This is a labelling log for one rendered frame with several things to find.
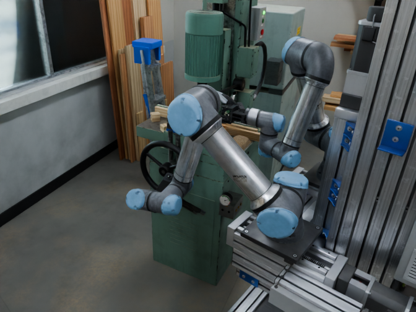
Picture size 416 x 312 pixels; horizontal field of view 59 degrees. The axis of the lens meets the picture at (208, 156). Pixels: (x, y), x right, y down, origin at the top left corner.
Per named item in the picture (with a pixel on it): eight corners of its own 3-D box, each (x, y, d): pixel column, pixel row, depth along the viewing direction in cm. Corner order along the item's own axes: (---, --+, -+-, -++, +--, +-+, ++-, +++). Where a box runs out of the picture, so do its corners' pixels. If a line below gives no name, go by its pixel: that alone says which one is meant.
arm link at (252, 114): (262, 108, 157) (260, 125, 161) (252, 105, 159) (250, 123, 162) (256, 112, 151) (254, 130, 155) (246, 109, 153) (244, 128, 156)
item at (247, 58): (236, 76, 191) (238, 46, 184) (242, 72, 198) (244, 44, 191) (251, 78, 188) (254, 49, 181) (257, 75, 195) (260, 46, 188)
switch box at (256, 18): (246, 39, 191) (249, 7, 183) (252, 37, 199) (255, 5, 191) (257, 41, 189) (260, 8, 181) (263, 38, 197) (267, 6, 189)
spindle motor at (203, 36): (177, 80, 177) (177, 11, 163) (195, 72, 191) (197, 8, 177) (210, 86, 171) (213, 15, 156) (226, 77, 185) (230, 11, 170)
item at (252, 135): (169, 120, 199) (169, 113, 198) (171, 119, 201) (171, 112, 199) (265, 143, 179) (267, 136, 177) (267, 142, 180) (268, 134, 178)
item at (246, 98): (231, 111, 198) (233, 90, 193) (236, 108, 204) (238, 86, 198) (248, 115, 195) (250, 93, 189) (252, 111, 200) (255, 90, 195)
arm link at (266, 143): (268, 163, 154) (272, 139, 149) (253, 151, 162) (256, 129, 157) (283, 160, 157) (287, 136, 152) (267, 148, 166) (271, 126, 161)
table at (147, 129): (124, 142, 187) (124, 132, 184) (158, 122, 211) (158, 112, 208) (234, 173, 164) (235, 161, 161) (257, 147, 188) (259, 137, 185)
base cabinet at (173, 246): (151, 260, 230) (147, 161, 197) (195, 212, 277) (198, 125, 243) (216, 287, 213) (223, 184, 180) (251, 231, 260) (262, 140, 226)
